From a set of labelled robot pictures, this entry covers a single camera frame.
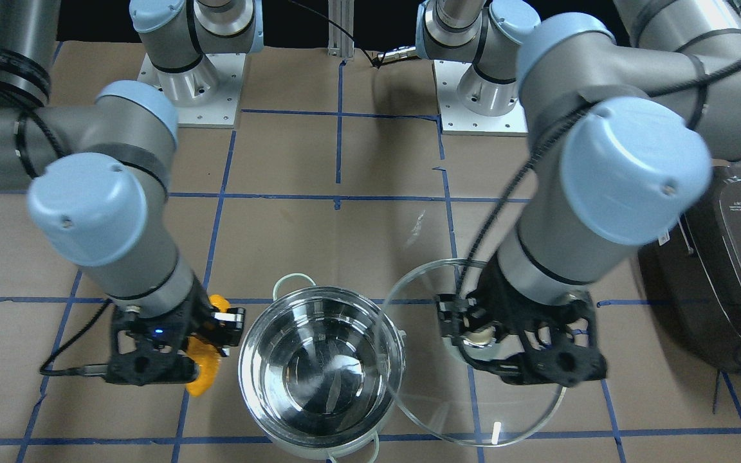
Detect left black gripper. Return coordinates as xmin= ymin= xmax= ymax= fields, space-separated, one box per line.
xmin=435 ymin=259 xmax=608 ymax=388

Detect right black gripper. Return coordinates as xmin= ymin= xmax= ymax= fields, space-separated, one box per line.
xmin=105 ymin=280 xmax=245 ymax=386

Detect yellow corn cob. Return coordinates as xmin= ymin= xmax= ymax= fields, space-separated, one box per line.
xmin=185 ymin=294 xmax=233 ymax=397

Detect glass pot lid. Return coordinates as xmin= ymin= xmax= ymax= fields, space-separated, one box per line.
xmin=376 ymin=259 xmax=567 ymax=448

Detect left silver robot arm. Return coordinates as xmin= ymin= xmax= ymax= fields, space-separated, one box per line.
xmin=416 ymin=1 xmax=741 ymax=387

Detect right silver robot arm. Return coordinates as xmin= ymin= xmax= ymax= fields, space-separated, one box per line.
xmin=0 ymin=1 xmax=264 ymax=395

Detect pale green cooking pot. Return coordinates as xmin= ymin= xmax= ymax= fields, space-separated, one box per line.
xmin=238 ymin=273 xmax=405 ymax=462

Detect black rice cooker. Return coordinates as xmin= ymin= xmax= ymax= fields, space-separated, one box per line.
xmin=637 ymin=166 xmax=741 ymax=375

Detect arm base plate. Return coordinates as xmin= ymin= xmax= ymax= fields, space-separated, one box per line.
xmin=138 ymin=53 xmax=249 ymax=129
xmin=433 ymin=60 xmax=527 ymax=137

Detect aluminium frame post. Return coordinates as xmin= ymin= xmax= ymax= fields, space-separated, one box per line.
xmin=327 ymin=1 xmax=355 ymax=61

